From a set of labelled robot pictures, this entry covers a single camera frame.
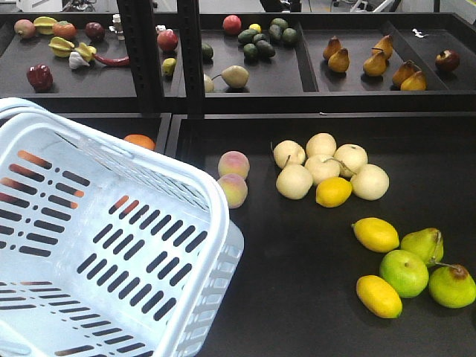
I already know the red bell pepper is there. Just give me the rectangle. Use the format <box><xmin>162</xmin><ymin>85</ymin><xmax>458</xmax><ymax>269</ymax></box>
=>
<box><xmin>27</xmin><ymin>64</ymin><xmax>53</xmax><ymax>92</ymax></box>

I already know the green apple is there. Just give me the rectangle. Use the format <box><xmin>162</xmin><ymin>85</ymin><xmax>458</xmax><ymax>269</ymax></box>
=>
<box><xmin>379</xmin><ymin>249</ymin><xmax>429</xmax><ymax>298</ymax></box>

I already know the yellow lemon fruit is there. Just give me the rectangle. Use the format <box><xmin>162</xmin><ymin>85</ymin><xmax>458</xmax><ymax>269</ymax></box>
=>
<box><xmin>315</xmin><ymin>177</ymin><xmax>353</xmax><ymax>208</ymax></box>

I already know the red chili pepper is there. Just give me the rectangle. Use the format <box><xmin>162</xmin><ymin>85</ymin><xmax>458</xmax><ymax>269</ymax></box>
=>
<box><xmin>94</xmin><ymin>54</ymin><xmax>130</xmax><ymax>68</ymax></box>

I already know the white garlic bulb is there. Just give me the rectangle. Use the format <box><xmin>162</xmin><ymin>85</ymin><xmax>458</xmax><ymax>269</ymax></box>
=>
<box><xmin>68</xmin><ymin>51</ymin><xmax>90</xmax><ymax>70</ymax></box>

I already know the pink peach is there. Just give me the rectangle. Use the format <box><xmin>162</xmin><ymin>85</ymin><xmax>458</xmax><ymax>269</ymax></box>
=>
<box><xmin>218</xmin><ymin>150</ymin><xmax>250</xmax><ymax>179</ymax></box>

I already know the light blue plastic basket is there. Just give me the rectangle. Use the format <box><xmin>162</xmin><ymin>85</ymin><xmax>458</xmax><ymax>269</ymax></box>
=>
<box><xmin>1</xmin><ymin>97</ymin><xmax>244</xmax><ymax>356</ymax></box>

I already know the black wooden produce stand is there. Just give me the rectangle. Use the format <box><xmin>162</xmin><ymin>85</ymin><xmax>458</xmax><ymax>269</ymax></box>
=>
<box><xmin>1</xmin><ymin>1</ymin><xmax>475</xmax><ymax>356</ymax></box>

